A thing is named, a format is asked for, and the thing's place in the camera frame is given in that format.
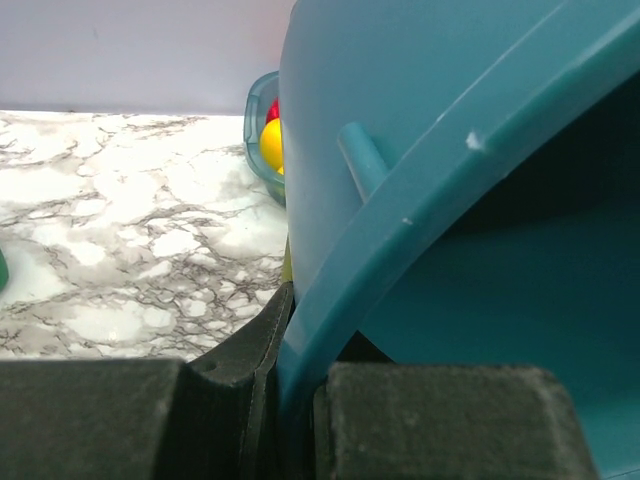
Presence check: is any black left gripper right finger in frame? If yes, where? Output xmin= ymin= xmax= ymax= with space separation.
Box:
xmin=313 ymin=334 xmax=598 ymax=479

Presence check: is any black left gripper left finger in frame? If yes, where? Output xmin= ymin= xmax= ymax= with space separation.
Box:
xmin=1 ymin=284 xmax=294 ymax=479

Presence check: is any teal plastic bucket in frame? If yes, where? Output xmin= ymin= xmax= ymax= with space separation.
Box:
xmin=278 ymin=1 xmax=639 ymax=479

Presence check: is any olive green plastic tub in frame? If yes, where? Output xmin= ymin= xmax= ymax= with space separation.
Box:
xmin=281 ymin=238 xmax=293 ymax=283

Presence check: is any green pot with brown top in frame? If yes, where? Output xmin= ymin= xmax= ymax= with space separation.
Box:
xmin=0 ymin=251 xmax=9 ymax=291

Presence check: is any yellow lemon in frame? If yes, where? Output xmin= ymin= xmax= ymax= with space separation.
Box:
xmin=259 ymin=118 xmax=284 ymax=171

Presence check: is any pink dragon fruit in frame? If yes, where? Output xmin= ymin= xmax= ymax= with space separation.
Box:
xmin=265 ymin=98 xmax=280 ymax=124

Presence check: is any clear teal fruit basket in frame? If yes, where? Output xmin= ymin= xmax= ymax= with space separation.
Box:
xmin=243 ymin=70 xmax=289 ymax=207

